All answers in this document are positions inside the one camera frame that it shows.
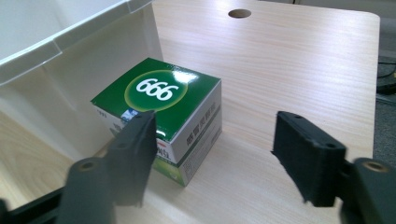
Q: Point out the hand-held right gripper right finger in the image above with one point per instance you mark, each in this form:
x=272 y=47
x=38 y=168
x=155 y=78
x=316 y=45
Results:
x=314 y=155

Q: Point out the white plastic bin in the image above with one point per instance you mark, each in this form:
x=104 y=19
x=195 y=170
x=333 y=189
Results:
x=62 y=71

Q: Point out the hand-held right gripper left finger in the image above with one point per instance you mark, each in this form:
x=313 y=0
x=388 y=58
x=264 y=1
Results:
x=124 y=168

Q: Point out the green and white medicine box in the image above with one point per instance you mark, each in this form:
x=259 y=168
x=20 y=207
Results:
x=174 y=121

